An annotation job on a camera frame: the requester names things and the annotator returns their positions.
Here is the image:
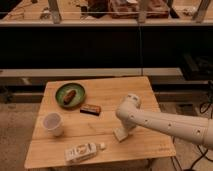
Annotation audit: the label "wooden table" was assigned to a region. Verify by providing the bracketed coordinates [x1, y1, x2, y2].
[25, 77, 176, 169]

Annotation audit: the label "brown pastry on plate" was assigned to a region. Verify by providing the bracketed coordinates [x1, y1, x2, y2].
[63, 90, 76, 105]

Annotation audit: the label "black cables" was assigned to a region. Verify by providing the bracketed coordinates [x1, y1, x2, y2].
[169, 79, 213, 171]

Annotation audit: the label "green plate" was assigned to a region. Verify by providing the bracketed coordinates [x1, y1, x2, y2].
[55, 83, 86, 108]

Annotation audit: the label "brown chocolate bar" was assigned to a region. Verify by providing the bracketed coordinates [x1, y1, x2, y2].
[80, 104, 101, 116]

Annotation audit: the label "white sponge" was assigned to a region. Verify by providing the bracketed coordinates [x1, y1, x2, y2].
[113, 128, 128, 142]

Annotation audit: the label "white plastic cup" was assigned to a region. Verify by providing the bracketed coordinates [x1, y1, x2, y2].
[42, 113, 63, 137]

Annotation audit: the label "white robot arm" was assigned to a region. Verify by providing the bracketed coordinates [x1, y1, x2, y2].
[114, 94, 213, 150]

